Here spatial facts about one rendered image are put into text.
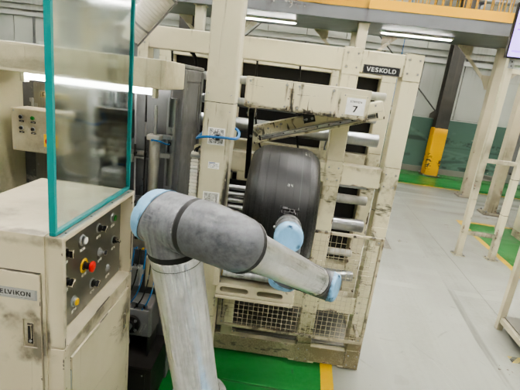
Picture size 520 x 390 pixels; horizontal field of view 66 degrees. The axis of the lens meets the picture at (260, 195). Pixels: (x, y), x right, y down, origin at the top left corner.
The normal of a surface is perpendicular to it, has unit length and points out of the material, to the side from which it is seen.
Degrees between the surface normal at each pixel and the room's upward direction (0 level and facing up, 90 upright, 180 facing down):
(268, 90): 90
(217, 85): 90
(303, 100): 90
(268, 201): 68
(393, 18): 90
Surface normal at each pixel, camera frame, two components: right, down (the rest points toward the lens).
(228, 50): -0.07, 0.26
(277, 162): 0.06, -0.67
